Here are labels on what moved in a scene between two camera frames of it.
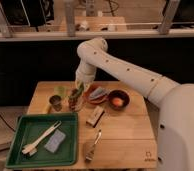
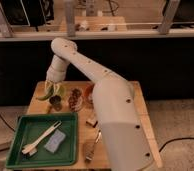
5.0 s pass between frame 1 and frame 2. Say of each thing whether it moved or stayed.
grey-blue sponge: stayed
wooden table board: stayed
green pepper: moved
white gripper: moved
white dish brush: stayed
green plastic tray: stayed
